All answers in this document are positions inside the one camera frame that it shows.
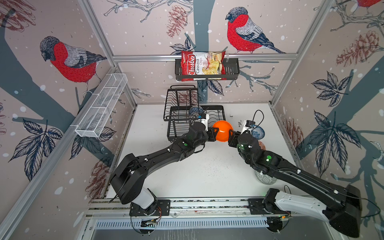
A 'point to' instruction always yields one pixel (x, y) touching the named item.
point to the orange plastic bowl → (223, 133)
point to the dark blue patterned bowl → (196, 109)
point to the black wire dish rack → (181, 106)
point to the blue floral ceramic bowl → (257, 132)
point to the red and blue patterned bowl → (262, 145)
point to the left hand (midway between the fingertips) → (220, 129)
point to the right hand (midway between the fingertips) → (228, 134)
